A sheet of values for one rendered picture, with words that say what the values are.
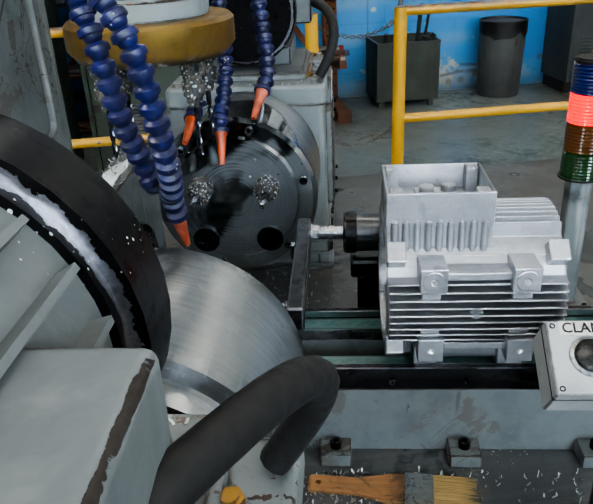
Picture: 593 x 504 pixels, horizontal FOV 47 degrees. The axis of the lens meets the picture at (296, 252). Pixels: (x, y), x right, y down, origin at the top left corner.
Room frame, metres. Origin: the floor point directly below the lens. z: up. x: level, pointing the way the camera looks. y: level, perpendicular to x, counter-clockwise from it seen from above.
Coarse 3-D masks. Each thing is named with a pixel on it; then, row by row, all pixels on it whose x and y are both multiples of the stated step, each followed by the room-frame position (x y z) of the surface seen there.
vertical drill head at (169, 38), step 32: (128, 0) 0.71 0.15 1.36; (160, 0) 0.71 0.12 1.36; (192, 0) 0.73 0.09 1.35; (64, 32) 0.72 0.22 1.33; (160, 32) 0.68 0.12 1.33; (192, 32) 0.69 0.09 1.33; (224, 32) 0.73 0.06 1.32; (160, 64) 0.69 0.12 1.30; (192, 64) 0.71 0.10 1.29; (96, 96) 0.72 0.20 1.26; (128, 96) 0.81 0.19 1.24; (192, 96) 0.71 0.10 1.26
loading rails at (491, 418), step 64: (320, 320) 0.81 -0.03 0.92; (576, 320) 0.78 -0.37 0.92; (384, 384) 0.68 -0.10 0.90; (448, 384) 0.67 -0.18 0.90; (512, 384) 0.66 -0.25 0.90; (320, 448) 0.66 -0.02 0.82; (384, 448) 0.68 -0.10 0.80; (448, 448) 0.65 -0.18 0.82; (512, 448) 0.66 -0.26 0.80; (576, 448) 0.65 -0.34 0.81
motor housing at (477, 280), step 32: (512, 224) 0.70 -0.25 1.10; (544, 224) 0.70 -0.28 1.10; (384, 256) 0.82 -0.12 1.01; (416, 256) 0.69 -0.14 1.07; (448, 256) 0.68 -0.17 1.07; (480, 256) 0.68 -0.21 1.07; (544, 256) 0.68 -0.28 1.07; (384, 288) 0.80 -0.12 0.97; (416, 288) 0.66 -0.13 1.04; (448, 288) 0.66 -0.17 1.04; (480, 288) 0.66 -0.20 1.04; (544, 288) 0.65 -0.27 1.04; (384, 320) 0.76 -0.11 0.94; (416, 320) 0.65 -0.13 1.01; (448, 320) 0.65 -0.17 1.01; (480, 320) 0.65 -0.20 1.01; (512, 320) 0.64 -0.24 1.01; (544, 320) 0.64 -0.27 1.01; (448, 352) 0.69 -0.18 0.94; (480, 352) 0.69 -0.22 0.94
